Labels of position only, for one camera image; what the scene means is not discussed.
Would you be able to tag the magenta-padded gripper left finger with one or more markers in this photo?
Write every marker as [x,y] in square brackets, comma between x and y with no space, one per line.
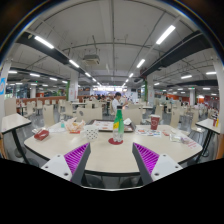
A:
[62,166]

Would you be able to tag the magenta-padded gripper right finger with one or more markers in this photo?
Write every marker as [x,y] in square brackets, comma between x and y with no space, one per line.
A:
[160,166]

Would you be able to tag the green plastic drink bottle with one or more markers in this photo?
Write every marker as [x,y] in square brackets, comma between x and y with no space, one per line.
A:
[118,128]

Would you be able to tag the clear plastic wrapper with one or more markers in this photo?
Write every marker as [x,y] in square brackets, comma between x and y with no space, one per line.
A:
[181,138]

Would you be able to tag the printed paper flyer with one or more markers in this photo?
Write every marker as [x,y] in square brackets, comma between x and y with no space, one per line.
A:
[148,132]

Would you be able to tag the red packet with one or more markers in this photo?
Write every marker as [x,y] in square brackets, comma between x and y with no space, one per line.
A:
[41,134]

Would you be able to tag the crumpled food wrapper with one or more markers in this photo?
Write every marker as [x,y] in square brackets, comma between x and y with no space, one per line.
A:
[75,126]

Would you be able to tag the red paper cup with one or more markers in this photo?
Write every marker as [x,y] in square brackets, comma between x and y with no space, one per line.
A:
[154,122]

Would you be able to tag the white dotted mug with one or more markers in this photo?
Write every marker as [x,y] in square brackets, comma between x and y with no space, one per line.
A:
[91,132]

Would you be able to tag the group of beige chairs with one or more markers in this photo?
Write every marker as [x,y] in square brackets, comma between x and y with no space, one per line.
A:
[48,115]

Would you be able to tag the flat round red coaster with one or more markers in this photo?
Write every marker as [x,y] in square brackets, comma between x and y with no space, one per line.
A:
[110,142]

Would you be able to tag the white paper napkin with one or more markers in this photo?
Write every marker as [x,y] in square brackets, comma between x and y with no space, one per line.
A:
[128,121]

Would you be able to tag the dark food tray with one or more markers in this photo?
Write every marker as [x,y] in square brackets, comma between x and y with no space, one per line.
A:
[103,125]

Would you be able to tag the white side table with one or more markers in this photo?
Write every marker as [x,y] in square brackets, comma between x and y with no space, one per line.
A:
[13,121]
[208,125]

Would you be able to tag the orange booth seat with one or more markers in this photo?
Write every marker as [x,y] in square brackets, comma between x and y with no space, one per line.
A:
[220,143]

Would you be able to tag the person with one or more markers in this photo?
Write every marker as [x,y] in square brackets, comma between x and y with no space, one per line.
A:
[116,103]

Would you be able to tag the ceiling air conditioner unit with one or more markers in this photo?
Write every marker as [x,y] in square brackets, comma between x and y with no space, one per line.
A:
[91,60]

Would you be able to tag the group of ceiling lights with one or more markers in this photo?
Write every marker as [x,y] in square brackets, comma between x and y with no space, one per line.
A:
[165,34]

